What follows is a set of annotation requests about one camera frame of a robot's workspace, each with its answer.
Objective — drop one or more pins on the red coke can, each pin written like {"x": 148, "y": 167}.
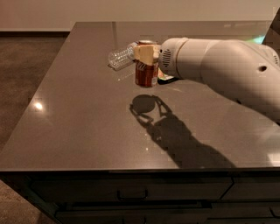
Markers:
{"x": 146, "y": 76}

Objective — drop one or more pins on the black drawer handle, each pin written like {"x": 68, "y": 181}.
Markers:
{"x": 132, "y": 193}

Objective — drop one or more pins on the clear plastic water bottle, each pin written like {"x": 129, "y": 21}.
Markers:
{"x": 123, "y": 57}

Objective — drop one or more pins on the green chip bag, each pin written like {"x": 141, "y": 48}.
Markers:
{"x": 165, "y": 77}

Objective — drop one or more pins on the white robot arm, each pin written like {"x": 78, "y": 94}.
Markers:
{"x": 241, "y": 71}

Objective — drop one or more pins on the dark cabinet drawer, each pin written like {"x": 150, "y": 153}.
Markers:
{"x": 105, "y": 189}

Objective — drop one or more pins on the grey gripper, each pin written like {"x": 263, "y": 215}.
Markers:
{"x": 168, "y": 58}

